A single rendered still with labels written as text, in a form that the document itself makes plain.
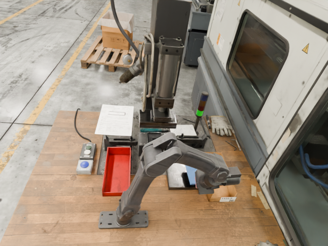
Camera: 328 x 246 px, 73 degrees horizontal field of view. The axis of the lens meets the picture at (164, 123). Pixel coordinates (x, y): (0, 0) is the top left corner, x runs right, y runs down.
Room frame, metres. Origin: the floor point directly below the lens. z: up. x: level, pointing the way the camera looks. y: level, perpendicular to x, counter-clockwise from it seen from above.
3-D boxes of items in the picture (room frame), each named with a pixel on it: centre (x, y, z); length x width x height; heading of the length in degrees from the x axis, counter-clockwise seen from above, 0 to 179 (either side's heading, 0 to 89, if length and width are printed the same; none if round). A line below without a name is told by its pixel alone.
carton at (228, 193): (0.73, -0.30, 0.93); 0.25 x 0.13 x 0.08; 11
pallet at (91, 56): (3.95, 1.05, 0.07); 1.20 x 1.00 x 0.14; 4
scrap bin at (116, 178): (0.67, 0.19, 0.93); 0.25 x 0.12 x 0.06; 11
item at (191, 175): (0.70, -0.18, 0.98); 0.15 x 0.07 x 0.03; 13
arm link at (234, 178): (0.56, -0.26, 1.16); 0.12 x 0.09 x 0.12; 106
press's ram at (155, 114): (0.94, 0.05, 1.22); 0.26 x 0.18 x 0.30; 11
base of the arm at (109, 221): (0.45, 0.10, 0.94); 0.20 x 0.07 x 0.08; 101
